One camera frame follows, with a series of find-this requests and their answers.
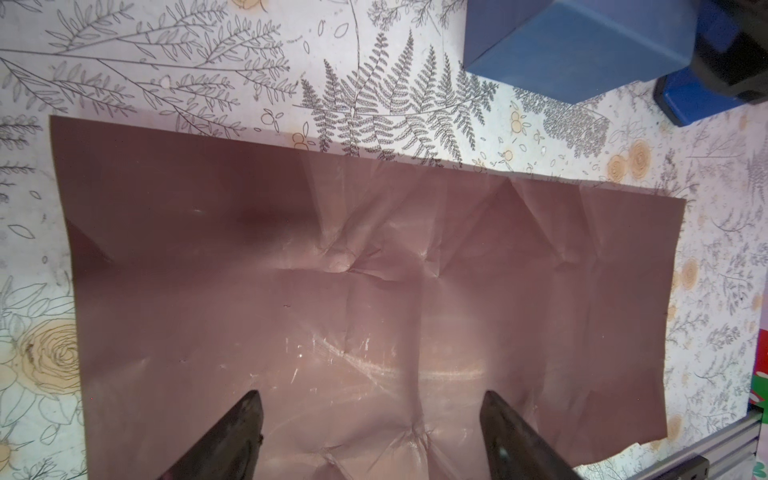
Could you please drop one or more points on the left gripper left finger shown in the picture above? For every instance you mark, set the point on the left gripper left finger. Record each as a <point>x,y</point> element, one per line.
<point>229,449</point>

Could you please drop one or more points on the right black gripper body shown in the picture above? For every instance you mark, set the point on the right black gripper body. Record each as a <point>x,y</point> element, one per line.
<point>730,54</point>

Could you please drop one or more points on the blue gift box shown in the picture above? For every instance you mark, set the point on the blue gift box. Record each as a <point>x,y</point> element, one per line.
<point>574,50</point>

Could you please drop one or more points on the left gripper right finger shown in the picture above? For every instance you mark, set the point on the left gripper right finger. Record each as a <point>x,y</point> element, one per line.
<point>514,449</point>

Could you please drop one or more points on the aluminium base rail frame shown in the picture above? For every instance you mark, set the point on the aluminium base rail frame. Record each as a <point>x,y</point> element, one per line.
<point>730,453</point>

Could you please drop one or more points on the floral table mat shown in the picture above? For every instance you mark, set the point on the floral table mat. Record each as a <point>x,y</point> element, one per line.
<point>369,78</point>

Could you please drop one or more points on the maroon wrapping paper sheet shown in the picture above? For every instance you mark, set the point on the maroon wrapping paper sheet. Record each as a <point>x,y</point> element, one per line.
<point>371,304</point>

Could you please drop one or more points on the blue tape dispenser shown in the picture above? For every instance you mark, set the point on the blue tape dispenser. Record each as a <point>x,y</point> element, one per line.
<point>682,95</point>

